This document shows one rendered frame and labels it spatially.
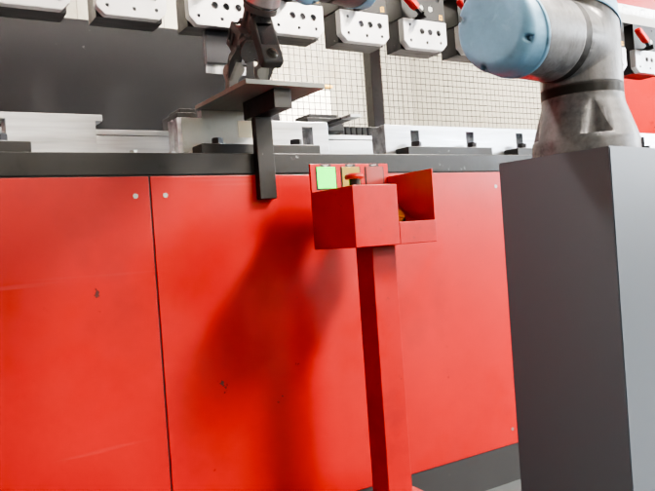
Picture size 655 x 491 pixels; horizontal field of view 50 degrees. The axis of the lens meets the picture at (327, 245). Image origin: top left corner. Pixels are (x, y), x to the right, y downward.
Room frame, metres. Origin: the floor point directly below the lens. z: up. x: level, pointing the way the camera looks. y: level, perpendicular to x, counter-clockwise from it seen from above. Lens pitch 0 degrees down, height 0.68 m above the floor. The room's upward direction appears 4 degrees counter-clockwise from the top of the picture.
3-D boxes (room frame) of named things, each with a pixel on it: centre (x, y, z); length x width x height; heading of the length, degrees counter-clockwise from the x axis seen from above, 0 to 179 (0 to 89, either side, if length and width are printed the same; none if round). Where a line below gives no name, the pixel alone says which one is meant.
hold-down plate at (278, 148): (1.61, 0.14, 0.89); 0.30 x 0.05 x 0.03; 122
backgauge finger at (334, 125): (1.97, -0.03, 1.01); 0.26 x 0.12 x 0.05; 32
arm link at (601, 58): (1.03, -0.38, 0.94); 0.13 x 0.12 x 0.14; 129
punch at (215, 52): (1.64, 0.21, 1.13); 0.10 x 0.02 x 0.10; 122
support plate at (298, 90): (1.51, 0.13, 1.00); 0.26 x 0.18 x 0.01; 32
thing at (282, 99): (1.48, 0.11, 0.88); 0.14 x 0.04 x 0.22; 32
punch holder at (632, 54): (2.47, -1.13, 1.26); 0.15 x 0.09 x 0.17; 122
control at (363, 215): (1.46, -0.10, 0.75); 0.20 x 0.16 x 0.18; 121
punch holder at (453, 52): (2.05, -0.45, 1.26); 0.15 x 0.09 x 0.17; 122
